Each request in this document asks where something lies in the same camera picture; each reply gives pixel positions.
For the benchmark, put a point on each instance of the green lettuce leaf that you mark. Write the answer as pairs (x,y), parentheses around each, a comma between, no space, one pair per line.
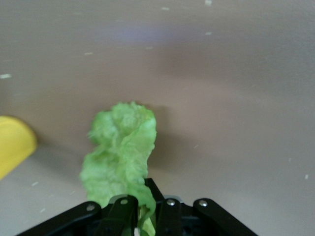
(120,152)

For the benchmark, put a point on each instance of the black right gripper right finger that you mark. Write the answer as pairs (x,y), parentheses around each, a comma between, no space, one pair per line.
(172,218)

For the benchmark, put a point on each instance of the yellow squeeze bottle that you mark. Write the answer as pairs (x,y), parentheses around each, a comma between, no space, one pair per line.
(12,145)

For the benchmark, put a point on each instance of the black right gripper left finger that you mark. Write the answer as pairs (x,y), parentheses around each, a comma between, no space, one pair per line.
(118,218)

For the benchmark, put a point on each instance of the brown tablecloth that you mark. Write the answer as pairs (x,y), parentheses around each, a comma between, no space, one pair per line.
(221,98)

